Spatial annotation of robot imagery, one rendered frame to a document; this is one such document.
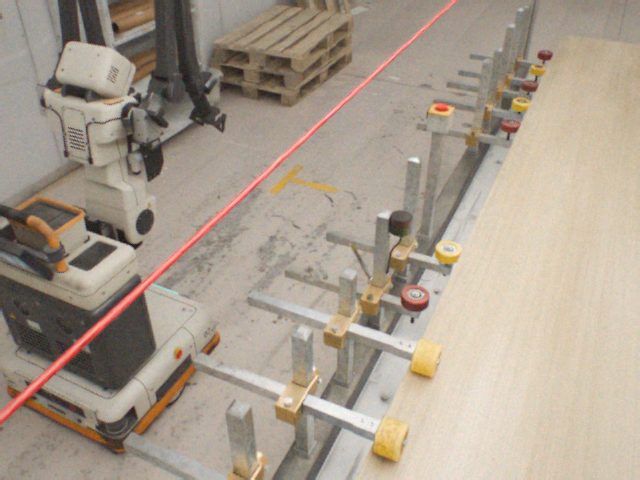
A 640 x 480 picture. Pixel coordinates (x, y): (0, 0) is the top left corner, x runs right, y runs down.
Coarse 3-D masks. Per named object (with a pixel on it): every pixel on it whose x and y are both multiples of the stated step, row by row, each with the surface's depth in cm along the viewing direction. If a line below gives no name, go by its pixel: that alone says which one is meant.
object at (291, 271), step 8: (288, 272) 184; (296, 272) 183; (304, 272) 183; (304, 280) 183; (328, 280) 180; (336, 280) 180; (328, 288) 180; (336, 288) 179; (360, 288) 177; (360, 296) 176; (384, 296) 174; (392, 296) 174; (384, 304) 173; (392, 304) 172; (400, 304) 171; (400, 312) 172; (408, 312) 171; (416, 312) 169
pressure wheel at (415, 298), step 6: (408, 288) 170; (414, 288) 170; (420, 288) 170; (402, 294) 168; (408, 294) 168; (414, 294) 168; (420, 294) 168; (426, 294) 168; (402, 300) 168; (408, 300) 166; (414, 300) 166; (420, 300) 166; (426, 300) 166; (408, 306) 166; (414, 306) 166; (420, 306) 166; (426, 306) 167; (414, 318) 173
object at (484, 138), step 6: (420, 126) 277; (426, 126) 275; (450, 132) 272; (456, 132) 270; (462, 132) 269; (462, 138) 271; (480, 138) 267; (486, 138) 266; (492, 138) 265; (498, 138) 264; (504, 138) 264; (498, 144) 265; (504, 144) 263; (510, 144) 262
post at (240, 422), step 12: (228, 408) 105; (240, 408) 105; (228, 420) 106; (240, 420) 104; (252, 420) 109; (228, 432) 109; (240, 432) 107; (252, 432) 110; (240, 444) 109; (252, 444) 112; (240, 456) 111; (252, 456) 113; (240, 468) 114; (252, 468) 115
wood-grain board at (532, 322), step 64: (576, 64) 318; (576, 128) 255; (512, 192) 213; (576, 192) 213; (512, 256) 183; (576, 256) 183; (448, 320) 160; (512, 320) 160; (576, 320) 160; (448, 384) 143; (512, 384) 143; (576, 384) 142; (448, 448) 128; (512, 448) 128; (576, 448) 128
